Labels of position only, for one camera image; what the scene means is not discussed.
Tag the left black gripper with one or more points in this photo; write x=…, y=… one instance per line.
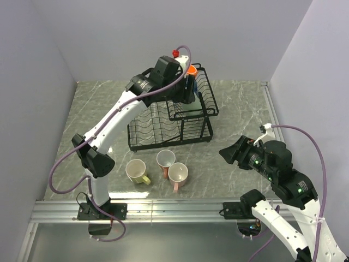
x=186, y=95

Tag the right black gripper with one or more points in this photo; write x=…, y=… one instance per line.
x=246, y=144

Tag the orange mug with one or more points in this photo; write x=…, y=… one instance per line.
x=193, y=71

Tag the light pink mug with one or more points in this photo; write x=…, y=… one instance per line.
x=178, y=175

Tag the coral pink mug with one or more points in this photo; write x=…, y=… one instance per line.
x=165, y=158

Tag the green cup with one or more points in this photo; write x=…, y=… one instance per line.
x=193, y=108

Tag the blue mug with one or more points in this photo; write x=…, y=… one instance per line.
x=194, y=86

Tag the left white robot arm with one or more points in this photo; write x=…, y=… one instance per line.
x=92, y=147

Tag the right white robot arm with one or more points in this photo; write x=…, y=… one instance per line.
x=314, y=240

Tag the yellow mug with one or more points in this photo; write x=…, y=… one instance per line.
x=136, y=171

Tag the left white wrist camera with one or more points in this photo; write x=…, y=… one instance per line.
x=183, y=61

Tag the black wire dish rack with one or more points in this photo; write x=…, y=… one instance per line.
x=166, y=124

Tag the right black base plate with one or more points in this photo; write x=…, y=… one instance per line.
x=232, y=210

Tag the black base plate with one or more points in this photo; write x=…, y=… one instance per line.
x=232, y=210
x=88, y=212

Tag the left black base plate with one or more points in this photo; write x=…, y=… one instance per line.
x=88, y=212

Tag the aluminium mounting rail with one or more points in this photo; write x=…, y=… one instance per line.
x=138, y=211

